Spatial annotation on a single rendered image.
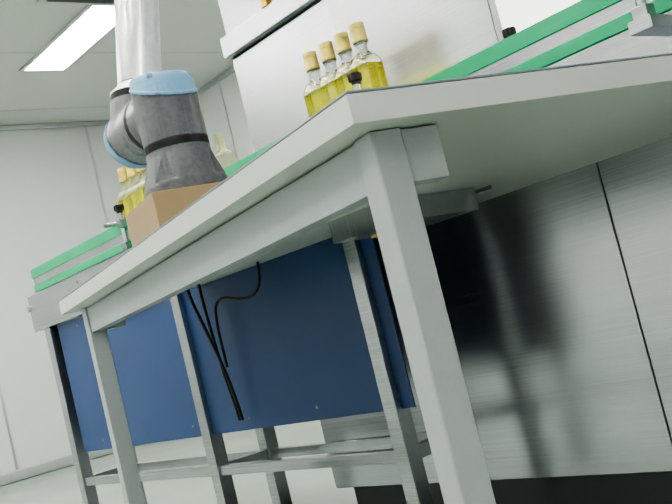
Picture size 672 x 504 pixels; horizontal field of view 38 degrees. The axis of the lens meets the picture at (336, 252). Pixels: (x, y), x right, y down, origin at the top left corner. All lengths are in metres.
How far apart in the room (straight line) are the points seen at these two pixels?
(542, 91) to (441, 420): 0.39
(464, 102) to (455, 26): 1.11
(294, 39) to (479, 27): 0.66
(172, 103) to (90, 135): 6.86
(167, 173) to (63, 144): 6.76
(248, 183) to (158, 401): 1.67
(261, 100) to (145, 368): 0.83
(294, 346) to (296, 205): 1.06
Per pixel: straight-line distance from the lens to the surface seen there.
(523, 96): 1.12
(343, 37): 2.24
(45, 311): 3.38
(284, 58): 2.66
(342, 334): 2.14
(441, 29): 2.20
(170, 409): 2.81
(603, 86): 1.20
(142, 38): 1.95
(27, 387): 7.92
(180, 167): 1.70
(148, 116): 1.75
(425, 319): 1.04
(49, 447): 7.95
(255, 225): 1.37
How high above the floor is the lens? 0.52
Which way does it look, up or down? 4 degrees up
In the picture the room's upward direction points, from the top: 14 degrees counter-clockwise
